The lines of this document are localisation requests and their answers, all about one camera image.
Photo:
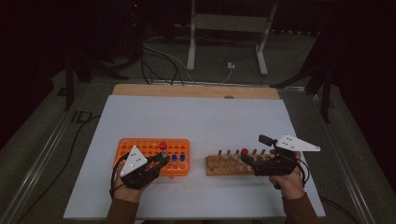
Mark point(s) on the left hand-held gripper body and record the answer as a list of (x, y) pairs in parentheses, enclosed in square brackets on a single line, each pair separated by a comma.
[(134, 161)]

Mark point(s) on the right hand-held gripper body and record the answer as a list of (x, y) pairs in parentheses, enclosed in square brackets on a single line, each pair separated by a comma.
[(280, 165)]

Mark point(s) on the red-capped clear tube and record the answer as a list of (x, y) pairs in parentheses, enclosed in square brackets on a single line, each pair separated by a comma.
[(163, 145), (245, 151)]

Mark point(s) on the blue-capped clear tube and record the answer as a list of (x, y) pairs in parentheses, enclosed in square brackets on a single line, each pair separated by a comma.
[(174, 157), (182, 157)]

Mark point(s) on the orange plastic tube rack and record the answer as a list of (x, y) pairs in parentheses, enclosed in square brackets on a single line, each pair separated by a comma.
[(146, 144)]

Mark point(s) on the wooden tube rack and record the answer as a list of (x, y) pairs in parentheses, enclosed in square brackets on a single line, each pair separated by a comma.
[(218, 165)]

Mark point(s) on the person's right hand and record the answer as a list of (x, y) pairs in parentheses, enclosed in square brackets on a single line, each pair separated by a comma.
[(289, 185)]

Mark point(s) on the person's left hand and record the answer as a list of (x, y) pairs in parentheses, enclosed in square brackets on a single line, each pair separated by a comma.
[(124, 193)]

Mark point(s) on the white table sheet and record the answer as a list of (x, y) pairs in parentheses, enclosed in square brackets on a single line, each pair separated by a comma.
[(202, 124)]

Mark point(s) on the black tripod stand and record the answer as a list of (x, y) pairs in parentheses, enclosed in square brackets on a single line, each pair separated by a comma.
[(69, 93), (326, 102)]

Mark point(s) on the white plug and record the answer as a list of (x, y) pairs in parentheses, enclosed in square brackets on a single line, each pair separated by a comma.
[(230, 65)]

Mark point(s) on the dark equipment rack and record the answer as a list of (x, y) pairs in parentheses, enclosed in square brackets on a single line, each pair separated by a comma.
[(134, 25)]

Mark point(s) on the white metal desk frame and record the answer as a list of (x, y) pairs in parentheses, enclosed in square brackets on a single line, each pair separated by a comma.
[(230, 23)]

